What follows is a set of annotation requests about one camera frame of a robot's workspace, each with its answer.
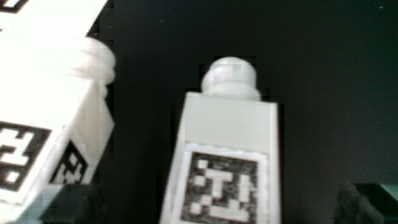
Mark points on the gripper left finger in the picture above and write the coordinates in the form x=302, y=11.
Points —
x=65, y=205

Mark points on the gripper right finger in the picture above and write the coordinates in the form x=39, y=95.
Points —
x=366, y=204

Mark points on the white table leg with tag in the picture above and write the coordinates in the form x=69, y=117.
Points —
x=222, y=186

